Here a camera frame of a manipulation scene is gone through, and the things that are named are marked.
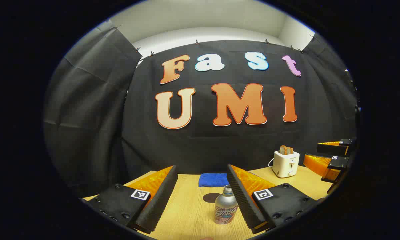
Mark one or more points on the blue folded towel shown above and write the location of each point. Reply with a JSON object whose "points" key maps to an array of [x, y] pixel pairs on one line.
{"points": [[213, 180]]}

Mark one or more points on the white toaster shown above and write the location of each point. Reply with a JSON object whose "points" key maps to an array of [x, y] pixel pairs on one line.
{"points": [[285, 165]]}

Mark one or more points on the toasted bread slice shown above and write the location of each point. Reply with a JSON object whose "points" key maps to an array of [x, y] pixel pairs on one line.
{"points": [[283, 150], [290, 151]]}

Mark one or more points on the silver water bottle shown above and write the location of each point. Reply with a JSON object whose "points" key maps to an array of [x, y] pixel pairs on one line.
{"points": [[226, 206]]}

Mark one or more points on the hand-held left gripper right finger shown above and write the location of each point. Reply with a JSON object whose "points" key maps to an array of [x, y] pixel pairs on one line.
{"points": [[241, 196]]}

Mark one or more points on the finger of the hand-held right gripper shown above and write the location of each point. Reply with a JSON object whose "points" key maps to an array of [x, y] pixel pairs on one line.
{"points": [[340, 162], [333, 148]]}

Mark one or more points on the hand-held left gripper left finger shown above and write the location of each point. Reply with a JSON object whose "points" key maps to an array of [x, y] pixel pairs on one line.
{"points": [[160, 200]]}

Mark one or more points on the dark round coaster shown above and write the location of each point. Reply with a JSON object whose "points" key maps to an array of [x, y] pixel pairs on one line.
{"points": [[209, 198]]}

